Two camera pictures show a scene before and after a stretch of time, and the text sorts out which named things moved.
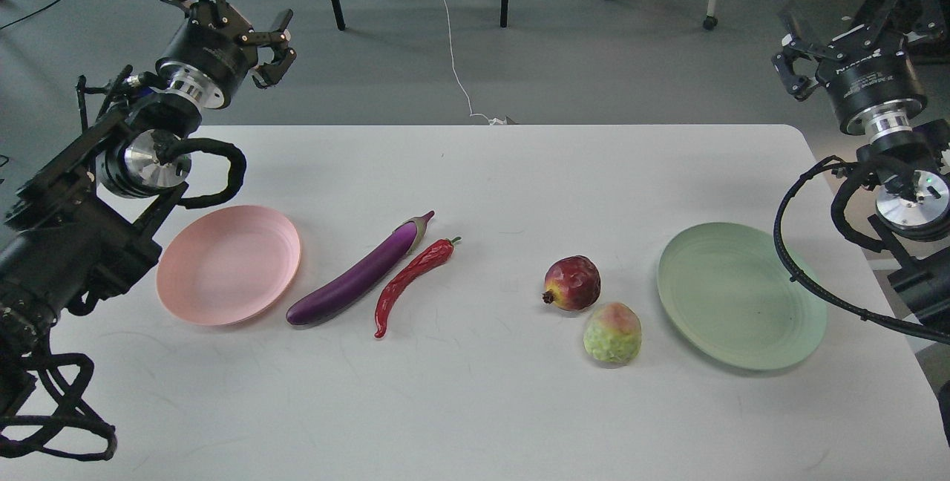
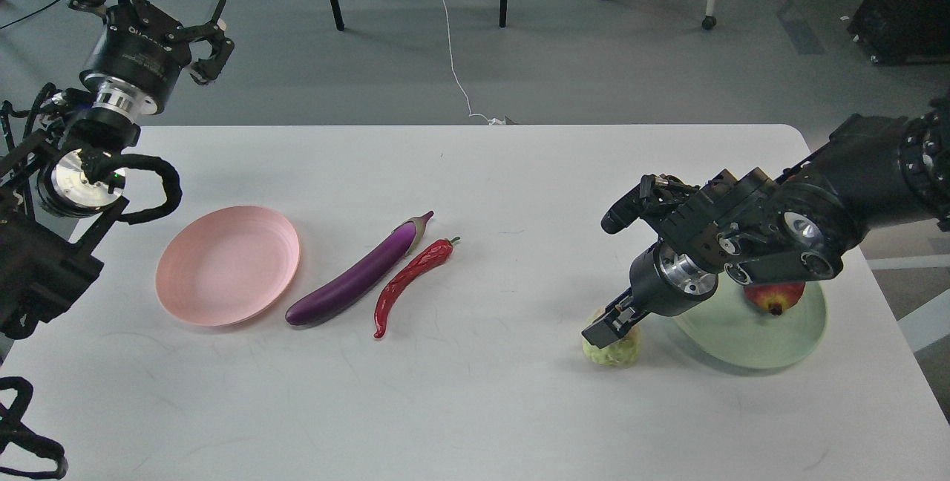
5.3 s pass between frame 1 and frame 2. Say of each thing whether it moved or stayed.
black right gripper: moved
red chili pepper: stayed
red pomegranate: moved
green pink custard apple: stayed
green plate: stayed
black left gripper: moved
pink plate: stayed
